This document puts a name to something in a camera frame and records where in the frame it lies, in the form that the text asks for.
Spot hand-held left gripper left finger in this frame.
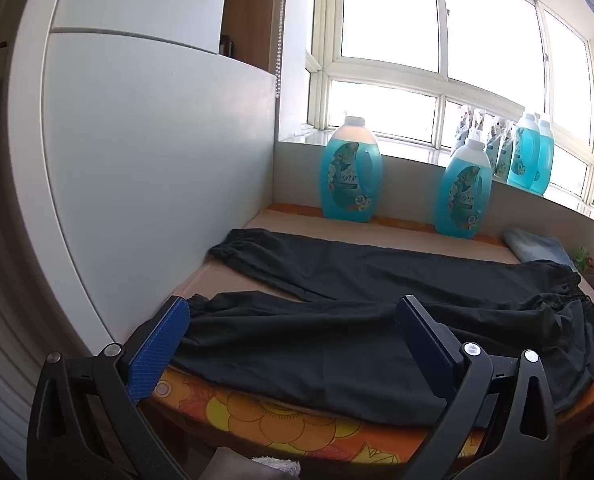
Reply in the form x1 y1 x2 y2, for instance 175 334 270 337
26 296 193 480

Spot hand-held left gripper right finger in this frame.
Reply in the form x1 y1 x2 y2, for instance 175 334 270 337
396 295 560 480

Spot black pants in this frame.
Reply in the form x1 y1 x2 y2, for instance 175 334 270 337
169 227 594 428

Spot beige table mat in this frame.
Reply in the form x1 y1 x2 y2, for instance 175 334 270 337
169 208 594 331

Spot folded grey-blue cloth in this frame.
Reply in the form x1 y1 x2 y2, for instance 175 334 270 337
502 228 578 271

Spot white towel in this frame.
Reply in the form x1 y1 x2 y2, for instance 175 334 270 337
251 455 302 480

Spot white cabinet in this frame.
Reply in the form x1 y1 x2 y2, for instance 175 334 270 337
7 0 278 361

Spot blue bottles on windowsill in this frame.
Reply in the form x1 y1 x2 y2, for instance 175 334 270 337
454 104 515 183

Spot wooden shelf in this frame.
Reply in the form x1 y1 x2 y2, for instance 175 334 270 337
219 0 283 76

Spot white bead chain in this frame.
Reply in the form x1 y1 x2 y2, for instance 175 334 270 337
274 0 284 98

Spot white window frame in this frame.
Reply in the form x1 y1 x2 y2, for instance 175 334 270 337
304 0 594 221

